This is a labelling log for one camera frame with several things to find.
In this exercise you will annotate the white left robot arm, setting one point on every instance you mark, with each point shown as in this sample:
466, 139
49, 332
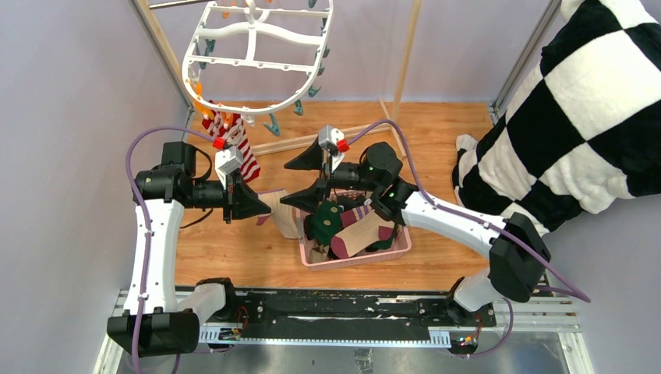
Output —
153, 321

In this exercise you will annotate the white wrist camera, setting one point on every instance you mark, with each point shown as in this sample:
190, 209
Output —
333, 141
227, 161

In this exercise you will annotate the cream purple striped sock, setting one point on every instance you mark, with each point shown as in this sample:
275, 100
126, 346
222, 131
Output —
362, 226
281, 214

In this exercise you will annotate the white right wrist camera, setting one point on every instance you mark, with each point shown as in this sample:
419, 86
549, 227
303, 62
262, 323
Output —
333, 141

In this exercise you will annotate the red white striped sock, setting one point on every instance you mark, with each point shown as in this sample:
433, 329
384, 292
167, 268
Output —
231, 128

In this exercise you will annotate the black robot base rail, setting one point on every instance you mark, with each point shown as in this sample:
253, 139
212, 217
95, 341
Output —
350, 318

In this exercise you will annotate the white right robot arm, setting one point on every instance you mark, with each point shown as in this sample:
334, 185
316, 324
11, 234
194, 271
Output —
515, 251

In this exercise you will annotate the dark green sock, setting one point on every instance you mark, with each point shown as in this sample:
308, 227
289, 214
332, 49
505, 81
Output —
382, 245
324, 224

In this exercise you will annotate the pink plastic basket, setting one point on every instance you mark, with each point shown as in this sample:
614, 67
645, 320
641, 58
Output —
350, 200

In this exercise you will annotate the argyle brown sock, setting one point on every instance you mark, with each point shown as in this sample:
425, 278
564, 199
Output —
319, 254

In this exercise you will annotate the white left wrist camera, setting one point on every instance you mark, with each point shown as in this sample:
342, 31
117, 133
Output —
227, 161

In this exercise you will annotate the black white checkered blanket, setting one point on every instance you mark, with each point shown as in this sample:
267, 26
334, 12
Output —
583, 128

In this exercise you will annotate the wooden clothes rack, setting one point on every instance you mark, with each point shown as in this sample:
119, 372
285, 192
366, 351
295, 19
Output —
219, 21

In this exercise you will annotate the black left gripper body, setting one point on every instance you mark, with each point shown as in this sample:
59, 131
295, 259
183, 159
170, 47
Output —
235, 177

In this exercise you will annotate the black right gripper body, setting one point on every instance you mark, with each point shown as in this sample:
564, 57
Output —
329, 174

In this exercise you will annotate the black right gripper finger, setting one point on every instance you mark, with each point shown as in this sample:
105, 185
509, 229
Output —
310, 159
306, 200

